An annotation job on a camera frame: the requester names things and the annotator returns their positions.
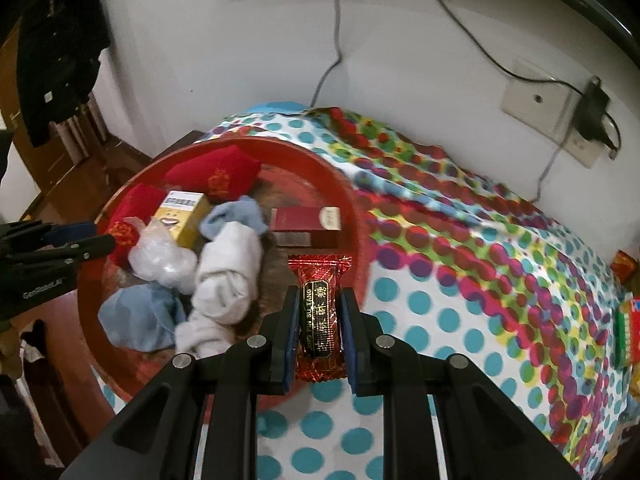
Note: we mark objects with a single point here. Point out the clear plastic bag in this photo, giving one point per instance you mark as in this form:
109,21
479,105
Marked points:
160,260

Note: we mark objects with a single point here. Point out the white wall socket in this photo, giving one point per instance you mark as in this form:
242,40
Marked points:
535,100

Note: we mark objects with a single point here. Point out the red snack packet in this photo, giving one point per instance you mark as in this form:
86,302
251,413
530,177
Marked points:
625,266

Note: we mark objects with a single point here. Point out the light blue sock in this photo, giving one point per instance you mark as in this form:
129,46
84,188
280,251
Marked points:
135,315

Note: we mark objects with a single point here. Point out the polka dot tablecloth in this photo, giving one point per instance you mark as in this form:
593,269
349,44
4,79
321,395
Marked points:
450,280

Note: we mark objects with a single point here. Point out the black charger adapter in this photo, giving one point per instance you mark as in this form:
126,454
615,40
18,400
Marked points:
590,110

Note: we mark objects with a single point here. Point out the dark hanging clothing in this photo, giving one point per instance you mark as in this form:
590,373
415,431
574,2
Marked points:
55,60

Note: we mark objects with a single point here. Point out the grey blue sock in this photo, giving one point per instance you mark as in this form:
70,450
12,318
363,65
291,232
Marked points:
235,217

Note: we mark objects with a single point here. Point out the black plug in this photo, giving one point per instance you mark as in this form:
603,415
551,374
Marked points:
612,147

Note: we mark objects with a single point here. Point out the green red medicine box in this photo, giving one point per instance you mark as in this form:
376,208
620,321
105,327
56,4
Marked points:
630,330

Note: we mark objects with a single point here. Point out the dark red cigarette box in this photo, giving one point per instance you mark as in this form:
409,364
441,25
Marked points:
300,222

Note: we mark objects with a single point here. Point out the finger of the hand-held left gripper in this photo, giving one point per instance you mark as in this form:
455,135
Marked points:
75,233
90,249

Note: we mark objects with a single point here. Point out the yellow white box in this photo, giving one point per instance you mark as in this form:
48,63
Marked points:
182,215

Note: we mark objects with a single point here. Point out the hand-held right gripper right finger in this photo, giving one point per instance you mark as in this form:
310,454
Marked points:
350,355

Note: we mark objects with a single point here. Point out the red candy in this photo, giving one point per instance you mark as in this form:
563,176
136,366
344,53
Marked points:
320,310

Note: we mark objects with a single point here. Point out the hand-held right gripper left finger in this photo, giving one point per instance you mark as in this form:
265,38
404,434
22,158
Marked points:
289,355

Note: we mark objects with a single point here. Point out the round red tray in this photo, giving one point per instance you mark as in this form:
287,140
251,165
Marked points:
290,185

